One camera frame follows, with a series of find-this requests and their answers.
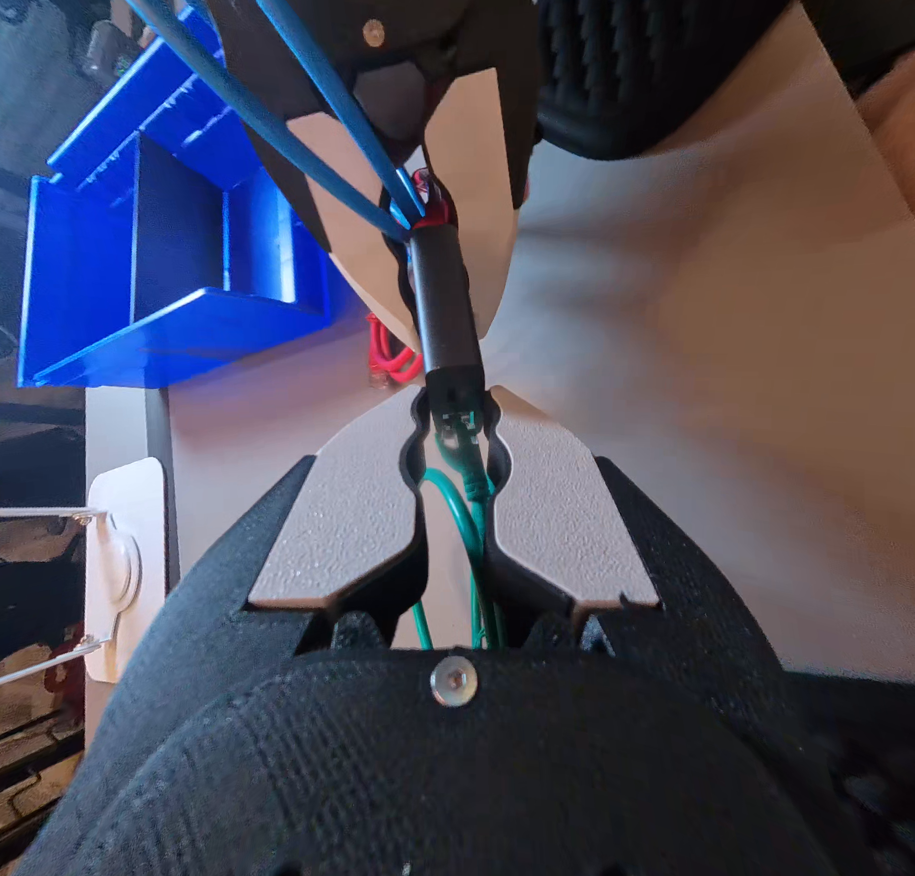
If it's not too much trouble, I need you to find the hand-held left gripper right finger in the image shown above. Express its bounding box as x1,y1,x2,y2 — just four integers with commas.
485,387,660,650

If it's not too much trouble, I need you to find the red ethernet cable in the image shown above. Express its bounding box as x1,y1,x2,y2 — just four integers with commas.
366,167,458,391

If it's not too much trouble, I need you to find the blue plastic bin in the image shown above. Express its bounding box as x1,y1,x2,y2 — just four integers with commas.
18,4,337,388

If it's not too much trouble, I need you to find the black quilted wrist cushion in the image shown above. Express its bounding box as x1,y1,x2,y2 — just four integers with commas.
532,0,798,162

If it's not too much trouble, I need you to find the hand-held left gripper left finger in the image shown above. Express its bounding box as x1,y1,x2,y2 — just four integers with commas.
249,387,434,650

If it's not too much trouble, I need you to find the black cable coupler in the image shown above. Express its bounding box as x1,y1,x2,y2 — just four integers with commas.
406,222,490,439

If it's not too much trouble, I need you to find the white wire document stand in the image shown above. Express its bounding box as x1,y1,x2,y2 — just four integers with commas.
0,458,169,684

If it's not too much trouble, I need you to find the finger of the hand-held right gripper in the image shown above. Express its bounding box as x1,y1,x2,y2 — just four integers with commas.
422,68,520,339
289,107,424,354

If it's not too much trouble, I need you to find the green ethernet cable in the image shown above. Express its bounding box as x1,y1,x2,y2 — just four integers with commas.
411,418,510,652

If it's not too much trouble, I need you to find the blue ethernet cable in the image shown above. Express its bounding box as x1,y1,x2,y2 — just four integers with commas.
89,0,428,244

